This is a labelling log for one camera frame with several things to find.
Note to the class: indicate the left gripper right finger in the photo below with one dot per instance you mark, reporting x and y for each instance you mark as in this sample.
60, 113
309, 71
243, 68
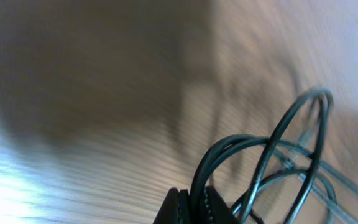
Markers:
214, 209

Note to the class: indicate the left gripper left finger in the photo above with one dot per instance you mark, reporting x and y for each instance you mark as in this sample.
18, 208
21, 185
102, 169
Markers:
175, 208

